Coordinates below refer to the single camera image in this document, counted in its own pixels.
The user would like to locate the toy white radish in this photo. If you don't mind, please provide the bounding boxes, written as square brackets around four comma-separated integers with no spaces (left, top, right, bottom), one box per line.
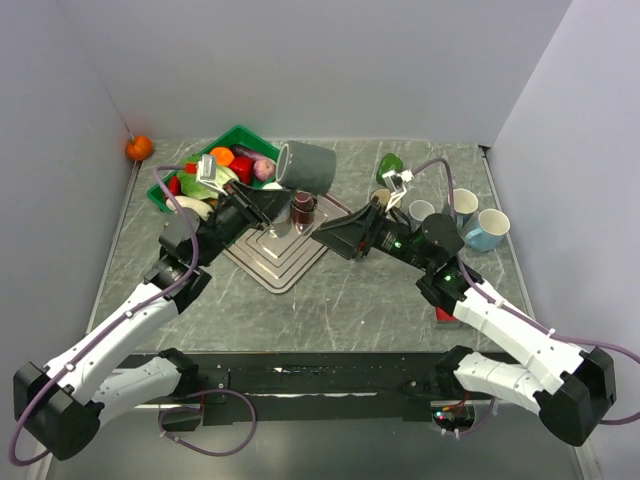
[175,195,214,219]

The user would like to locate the toy purple eggplant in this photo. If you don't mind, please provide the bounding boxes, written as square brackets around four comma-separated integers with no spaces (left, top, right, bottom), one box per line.
[229,144,275,163]

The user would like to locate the grey blue faceted mug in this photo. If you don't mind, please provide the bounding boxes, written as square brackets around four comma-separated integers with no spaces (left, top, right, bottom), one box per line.
[408,200,435,231]

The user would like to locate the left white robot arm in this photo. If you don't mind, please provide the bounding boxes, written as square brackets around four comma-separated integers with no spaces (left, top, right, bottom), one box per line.
[13,181,293,460]

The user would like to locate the toy cabbage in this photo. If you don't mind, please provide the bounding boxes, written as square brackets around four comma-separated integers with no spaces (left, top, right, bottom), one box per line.
[176,166,238,200]

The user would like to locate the light blue white-bottom mug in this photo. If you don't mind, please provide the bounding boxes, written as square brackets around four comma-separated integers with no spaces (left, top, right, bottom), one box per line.
[262,182,283,191]

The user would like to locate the purple cable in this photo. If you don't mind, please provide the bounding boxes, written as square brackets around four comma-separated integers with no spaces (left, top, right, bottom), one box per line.
[409,158,640,439]
[7,164,259,467]

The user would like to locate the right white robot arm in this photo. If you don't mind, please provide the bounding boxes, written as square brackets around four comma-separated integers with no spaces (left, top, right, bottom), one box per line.
[312,201,616,446]

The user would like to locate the steel tray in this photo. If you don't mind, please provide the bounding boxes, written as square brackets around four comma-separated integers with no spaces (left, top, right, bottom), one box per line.
[224,195,351,294]

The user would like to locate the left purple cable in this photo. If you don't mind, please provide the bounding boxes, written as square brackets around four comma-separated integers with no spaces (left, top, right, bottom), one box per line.
[7,164,259,467]

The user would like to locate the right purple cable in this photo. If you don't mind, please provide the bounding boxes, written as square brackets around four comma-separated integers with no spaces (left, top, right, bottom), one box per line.
[409,158,640,439]

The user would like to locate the maroon mug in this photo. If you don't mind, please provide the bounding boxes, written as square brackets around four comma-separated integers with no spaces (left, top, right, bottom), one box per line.
[290,191,317,233]

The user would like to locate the toy orange carrot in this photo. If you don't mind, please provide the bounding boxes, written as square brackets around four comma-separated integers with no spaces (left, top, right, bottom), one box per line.
[209,146,235,166]

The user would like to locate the green bell pepper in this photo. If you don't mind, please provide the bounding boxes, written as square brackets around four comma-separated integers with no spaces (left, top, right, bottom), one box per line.
[376,153,404,186]

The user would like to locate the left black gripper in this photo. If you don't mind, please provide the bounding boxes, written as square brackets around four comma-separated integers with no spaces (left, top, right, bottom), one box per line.
[195,178,298,266]

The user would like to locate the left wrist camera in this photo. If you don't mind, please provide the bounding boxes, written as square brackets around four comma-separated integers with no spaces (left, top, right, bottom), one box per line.
[196,154,238,194]

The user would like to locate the light blue faceted mug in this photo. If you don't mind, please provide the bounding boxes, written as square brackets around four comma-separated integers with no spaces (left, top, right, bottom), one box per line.
[461,209,511,253]

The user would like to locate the toy red pepper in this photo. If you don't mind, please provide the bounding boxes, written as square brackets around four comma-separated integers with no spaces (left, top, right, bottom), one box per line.
[228,156,254,185]

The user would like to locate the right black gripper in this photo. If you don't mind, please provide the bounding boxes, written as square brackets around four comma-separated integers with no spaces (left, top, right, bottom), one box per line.
[312,196,434,271]

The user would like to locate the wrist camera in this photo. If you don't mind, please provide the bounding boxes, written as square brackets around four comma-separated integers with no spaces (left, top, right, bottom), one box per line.
[382,169,414,212]
[196,154,238,194]

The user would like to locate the white mug blue text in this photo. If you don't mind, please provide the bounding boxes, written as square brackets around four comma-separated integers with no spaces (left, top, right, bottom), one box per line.
[443,188,479,230]

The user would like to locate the green plastic basket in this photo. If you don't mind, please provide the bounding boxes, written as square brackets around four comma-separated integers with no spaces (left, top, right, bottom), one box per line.
[146,125,280,212]

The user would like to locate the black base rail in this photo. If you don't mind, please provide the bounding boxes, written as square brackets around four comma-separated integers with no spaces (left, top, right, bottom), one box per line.
[137,349,516,429]

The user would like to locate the cream mug black handle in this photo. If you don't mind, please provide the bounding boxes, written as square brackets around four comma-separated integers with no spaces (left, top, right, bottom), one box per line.
[369,188,393,215]

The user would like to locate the toy pink onion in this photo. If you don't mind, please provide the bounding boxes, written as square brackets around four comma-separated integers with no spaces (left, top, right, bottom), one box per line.
[253,158,276,182]

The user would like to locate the toy red chili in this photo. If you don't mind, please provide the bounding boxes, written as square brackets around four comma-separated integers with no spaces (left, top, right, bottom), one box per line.
[167,175,181,196]

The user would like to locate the small orange pumpkin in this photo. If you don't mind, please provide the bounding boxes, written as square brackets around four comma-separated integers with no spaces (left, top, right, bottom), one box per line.
[125,136,154,162]

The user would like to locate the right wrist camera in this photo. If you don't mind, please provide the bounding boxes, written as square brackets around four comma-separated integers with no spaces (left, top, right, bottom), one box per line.
[382,169,414,212]

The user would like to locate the red box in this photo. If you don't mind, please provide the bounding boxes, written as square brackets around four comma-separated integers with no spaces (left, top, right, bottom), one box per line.
[435,307,460,330]

